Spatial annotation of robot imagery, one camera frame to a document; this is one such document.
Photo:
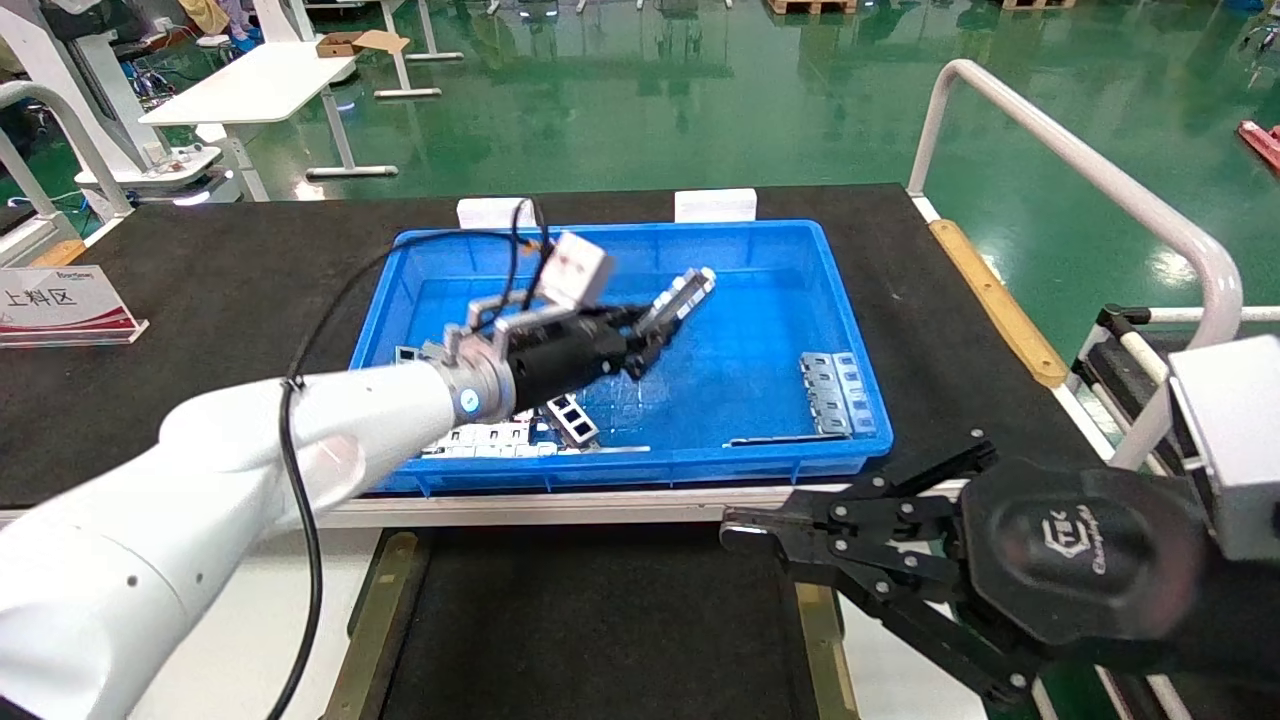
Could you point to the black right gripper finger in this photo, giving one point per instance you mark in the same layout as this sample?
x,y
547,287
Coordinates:
x,y
920,600
880,510

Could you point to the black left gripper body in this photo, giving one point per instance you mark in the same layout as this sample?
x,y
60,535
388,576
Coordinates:
x,y
560,360

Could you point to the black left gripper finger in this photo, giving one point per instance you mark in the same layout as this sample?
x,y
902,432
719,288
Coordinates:
x,y
648,352
632,320

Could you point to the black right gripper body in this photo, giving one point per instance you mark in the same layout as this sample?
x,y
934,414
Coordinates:
x,y
1080,550

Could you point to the long silver slotted metal part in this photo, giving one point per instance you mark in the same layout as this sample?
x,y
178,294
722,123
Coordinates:
x,y
680,298

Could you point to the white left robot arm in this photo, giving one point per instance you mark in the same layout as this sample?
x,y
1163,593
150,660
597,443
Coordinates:
x,y
150,520

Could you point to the metal part with dark slots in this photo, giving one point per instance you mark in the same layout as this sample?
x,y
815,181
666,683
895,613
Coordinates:
x,y
572,420

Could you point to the blue plastic bin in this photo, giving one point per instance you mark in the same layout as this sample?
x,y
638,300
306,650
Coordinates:
x,y
740,330

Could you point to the thin metal strip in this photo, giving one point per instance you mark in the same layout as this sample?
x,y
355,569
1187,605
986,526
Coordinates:
x,y
790,440
610,450

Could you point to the white label block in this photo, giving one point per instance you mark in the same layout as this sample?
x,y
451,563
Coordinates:
x,y
715,205
495,212

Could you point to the yellow wooden strip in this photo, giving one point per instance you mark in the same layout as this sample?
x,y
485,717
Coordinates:
x,y
1000,300
60,252

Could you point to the wooden pallet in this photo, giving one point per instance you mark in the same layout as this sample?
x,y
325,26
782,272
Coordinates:
x,y
810,6

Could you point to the black table mat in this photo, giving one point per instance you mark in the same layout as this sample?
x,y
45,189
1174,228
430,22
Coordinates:
x,y
200,300

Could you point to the open cardboard box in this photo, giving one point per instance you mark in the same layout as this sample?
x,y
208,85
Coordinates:
x,y
345,45

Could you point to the white desk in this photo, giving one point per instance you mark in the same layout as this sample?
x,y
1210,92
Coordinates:
x,y
250,85

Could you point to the red flat object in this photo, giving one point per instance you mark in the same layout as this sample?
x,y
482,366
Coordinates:
x,y
1262,145

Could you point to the red white acrylic sign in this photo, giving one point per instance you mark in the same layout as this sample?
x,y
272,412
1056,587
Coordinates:
x,y
60,305

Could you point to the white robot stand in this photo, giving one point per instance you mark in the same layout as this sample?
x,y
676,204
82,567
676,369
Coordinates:
x,y
60,60

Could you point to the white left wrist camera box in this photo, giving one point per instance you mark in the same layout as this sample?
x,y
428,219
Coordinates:
x,y
575,270

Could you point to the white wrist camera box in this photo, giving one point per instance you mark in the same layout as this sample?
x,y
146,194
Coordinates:
x,y
1235,450
575,270

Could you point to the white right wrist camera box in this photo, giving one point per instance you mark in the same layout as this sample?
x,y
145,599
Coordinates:
x,y
1235,450

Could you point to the black container olive frame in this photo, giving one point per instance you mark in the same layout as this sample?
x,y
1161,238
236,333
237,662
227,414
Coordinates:
x,y
600,620

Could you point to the white metal table frame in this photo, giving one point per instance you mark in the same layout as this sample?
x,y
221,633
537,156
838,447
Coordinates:
x,y
400,60

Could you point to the white tube table rail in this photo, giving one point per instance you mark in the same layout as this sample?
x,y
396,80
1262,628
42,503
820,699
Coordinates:
x,y
97,170
1080,160

